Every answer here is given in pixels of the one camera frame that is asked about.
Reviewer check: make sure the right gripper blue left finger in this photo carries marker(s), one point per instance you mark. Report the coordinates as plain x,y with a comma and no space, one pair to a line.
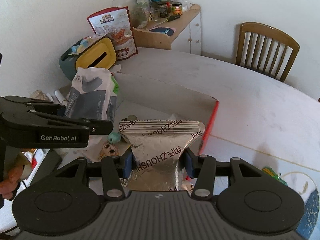
125,165

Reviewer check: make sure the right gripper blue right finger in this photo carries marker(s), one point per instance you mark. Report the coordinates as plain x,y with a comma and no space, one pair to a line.
191,164

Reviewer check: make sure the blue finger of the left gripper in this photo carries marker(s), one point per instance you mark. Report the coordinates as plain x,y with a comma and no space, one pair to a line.
32,122
23,104

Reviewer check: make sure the silver foil snack bag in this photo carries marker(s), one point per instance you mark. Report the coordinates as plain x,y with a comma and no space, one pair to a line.
157,146

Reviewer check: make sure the person's left hand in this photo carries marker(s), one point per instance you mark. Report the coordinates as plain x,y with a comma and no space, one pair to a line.
8,186

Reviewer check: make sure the teal small ball toy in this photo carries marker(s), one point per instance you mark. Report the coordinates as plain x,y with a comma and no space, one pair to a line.
114,138

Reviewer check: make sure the red and white cardboard box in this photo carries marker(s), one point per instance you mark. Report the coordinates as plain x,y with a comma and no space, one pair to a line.
142,98

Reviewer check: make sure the yellow teal tissue box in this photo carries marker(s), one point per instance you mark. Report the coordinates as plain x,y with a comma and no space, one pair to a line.
101,54

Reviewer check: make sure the red white snack bag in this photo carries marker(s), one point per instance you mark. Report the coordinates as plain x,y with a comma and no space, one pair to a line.
114,22

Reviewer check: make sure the white wooden side cabinet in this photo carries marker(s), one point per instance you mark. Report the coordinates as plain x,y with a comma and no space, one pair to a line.
182,34

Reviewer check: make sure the brown wooden chair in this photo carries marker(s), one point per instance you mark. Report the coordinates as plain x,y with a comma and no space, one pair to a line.
266,50

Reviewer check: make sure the black yellow screwdriver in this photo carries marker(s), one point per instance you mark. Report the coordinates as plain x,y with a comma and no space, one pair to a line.
171,18

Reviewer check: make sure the dark glass jar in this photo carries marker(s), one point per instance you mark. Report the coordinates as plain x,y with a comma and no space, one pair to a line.
163,9

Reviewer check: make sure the orange labelled jar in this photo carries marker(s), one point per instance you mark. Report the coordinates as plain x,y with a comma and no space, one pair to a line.
176,8

